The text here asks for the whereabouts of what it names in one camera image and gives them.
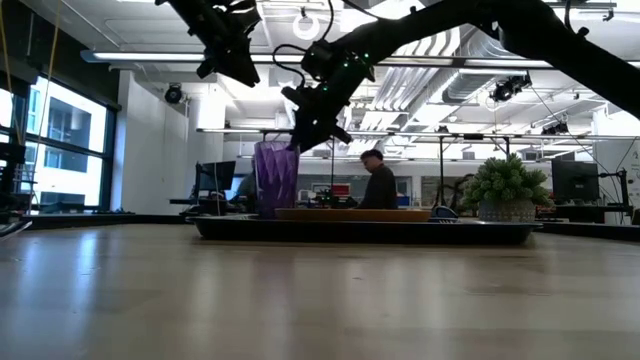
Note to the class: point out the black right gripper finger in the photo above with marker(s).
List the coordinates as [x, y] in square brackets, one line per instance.
[304, 141]

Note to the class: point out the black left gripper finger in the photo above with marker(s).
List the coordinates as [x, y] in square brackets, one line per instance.
[242, 67]
[207, 67]

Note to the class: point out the purple faceted plastic cup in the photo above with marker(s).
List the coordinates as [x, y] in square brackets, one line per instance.
[276, 180]

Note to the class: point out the orange plate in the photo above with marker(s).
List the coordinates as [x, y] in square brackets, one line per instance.
[350, 215]

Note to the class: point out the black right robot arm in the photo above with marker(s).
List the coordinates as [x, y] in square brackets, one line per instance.
[550, 40]

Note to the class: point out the black serving tray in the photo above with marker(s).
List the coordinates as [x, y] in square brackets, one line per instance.
[350, 232]

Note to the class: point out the long ceiling light bar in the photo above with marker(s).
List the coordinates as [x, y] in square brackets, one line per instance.
[150, 56]

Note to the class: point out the red sign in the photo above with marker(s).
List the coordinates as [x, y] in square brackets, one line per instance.
[341, 189]

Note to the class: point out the person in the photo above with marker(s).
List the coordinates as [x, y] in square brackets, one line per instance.
[246, 187]
[380, 187]

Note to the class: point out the black computer monitor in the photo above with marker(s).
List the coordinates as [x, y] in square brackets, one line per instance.
[575, 180]
[216, 176]

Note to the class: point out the large dark framed window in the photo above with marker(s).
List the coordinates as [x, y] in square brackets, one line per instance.
[70, 125]

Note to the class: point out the black ceiling spotlight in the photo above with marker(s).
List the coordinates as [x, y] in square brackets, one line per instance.
[507, 89]
[555, 129]

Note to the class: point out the green plant in patterned pot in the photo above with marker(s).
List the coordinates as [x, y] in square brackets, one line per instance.
[507, 185]

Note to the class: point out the round black ceiling camera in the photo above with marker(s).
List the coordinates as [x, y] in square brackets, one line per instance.
[173, 94]

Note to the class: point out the black aluminium table frame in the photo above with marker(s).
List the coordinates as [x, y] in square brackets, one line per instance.
[100, 219]

